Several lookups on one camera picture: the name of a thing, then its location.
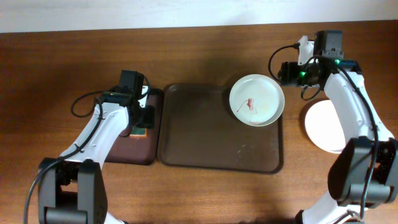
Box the green and orange sponge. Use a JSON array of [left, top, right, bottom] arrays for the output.
[[129, 126, 147, 139]]

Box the white plate with red streak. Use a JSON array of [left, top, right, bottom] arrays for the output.
[[229, 74, 285, 127]]

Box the white plate with red blob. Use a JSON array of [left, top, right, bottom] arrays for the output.
[[304, 100, 346, 154]]

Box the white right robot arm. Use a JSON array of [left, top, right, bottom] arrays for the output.
[[275, 30, 397, 224]]

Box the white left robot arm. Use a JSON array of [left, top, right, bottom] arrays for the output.
[[32, 91, 155, 223]]

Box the small black sponge tray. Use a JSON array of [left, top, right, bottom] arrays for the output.
[[105, 88, 164, 166]]

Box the large brown serving tray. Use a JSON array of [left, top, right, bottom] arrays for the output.
[[157, 84, 284, 175]]

